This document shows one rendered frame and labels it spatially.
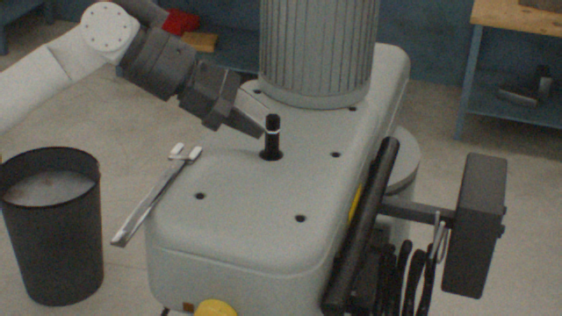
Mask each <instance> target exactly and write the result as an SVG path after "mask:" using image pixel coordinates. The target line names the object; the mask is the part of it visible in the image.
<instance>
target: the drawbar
mask: <svg viewBox="0 0 562 316"><path fill-rule="evenodd" d="M266 129H267V130H268V131H269V132H276V131H277V130H279V129H280V117H279V116H278V115H277V114H270V115H268V116H267V117H266ZM278 151H279V132H277V133H268V132H267V131H266V132H264V160H266V161H278Z"/></svg>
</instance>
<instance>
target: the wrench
mask: <svg viewBox="0 0 562 316"><path fill-rule="evenodd" d="M182 150H184V144H180V143H177V145H176V146H175V147H174V148H173V150H172V151H171V152H170V155H169V156H168V160H169V161H171V162H170V164H169V165H168V167H167V168H166V169H165V170H164V172H163V173H162V175H161V176H160V177H159V179H158V180H157V181H156V182H155V184H154V185H152V187H151V188H150V189H149V191H148V192H147V193H146V195H145V197H144V198H143V199H142V200H141V202H140V203H139V204H138V205H137V207H136V208H135V209H134V211H133V212H132V214H131V215H130V216H129V218H128V219H127V220H126V222H125V223H124V224H123V226H122V227H121V228H120V230H118V231H117V232H116V234H115V235H114V236H113V238H112V239H111V241H110V245H111V246H114V247H119V248H124V247H125V246H126V245H127V243H128V242H129V241H130V240H131V239H132V238H133V236H134V234H135V233H136V232H137V230H138V229H139V228H140V226H141V224H142V222H143V221H144V219H145V218H146V217H147V216H148V215H149V213H150V212H151V211H152V209H154V208H155V206H156V205H157V203H158V202H159V201H160V199H161V198H162V196H163V194H164V192H165V191H166V190H167V189H168V188H169V186H170V185H171V183H172V182H173V181H174V179H175V178H176V177H177V175H178V174H179V172H180V171H181V169H182V168H184V165H185V164H186V163H187V164H193V163H194V162H195V161H196V160H197V159H198V157H199V156H200V154H201V153H202V147H195V149H194V150H193V151H192V153H191V154H190V156H184V155H179V154H180V153H181V152H182Z"/></svg>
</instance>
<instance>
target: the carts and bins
mask: <svg viewBox="0 0 562 316"><path fill-rule="evenodd" d="M97 163H98V164H97ZM98 165H99V166H98ZM99 168H100V164H99V162H98V160H97V158H95V157H94V156H93V155H92V154H90V153H88V152H86V151H83V150H80V149H77V148H73V147H40V148H35V149H32V150H28V151H25V152H23V153H20V154H17V155H15V156H13V157H11V158H10V159H8V160H7V161H6V162H4V163H2V167H1V170H0V208H1V211H2V214H3V216H4V222H5V225H6V227H7V230H8V235H9V237H10V240H11V245H12V248H13V251H14V254H15V256H16V259H17V263H18V268H19V271H20V274H21V277H22V280H23V283H24V286H25V290H26V293H27V294H28V296H30V297H31V298H32V299H34V300H35V302H36V303H39V304H41V305H46V306H52V307H62V306H67V305H74V304H78V303H80V302H83V301H84V300H86V299H88V298H89V297H91V296H92V295H94V294H95V293H96V292H97V290H98V289H99V287H100V285H101V284H102V282H103V280H104V256H103V235H102V213H101V190H100V178H101V174H100V172H99Z"/></svg>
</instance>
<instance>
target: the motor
mask: <svg viewBox="0 0 562 316"><path fill-rule="evenodd" d="M379 7H380V0H261V9H260V47H259V72H258V82H259V85H260V88H261V89H262V90H263V92H264V93H267V94H268V95H269V96H270V97H272V98H274V99H276V100H277V101H279V102H281V103H283V104H288V105H292V106H296V107H299V108H306V109H315V110H324V109H334V108H340V107H343V106H348V105H351V104H354V103H356V102H358V101H359V100H361V99H362V98H364V97H365V96H366V95H367V94H368V92H369V90H370V85H371V68H372V61H373V53H374V45H375V38H376V30H378V26H377V23H378V15H379Z"/></svg>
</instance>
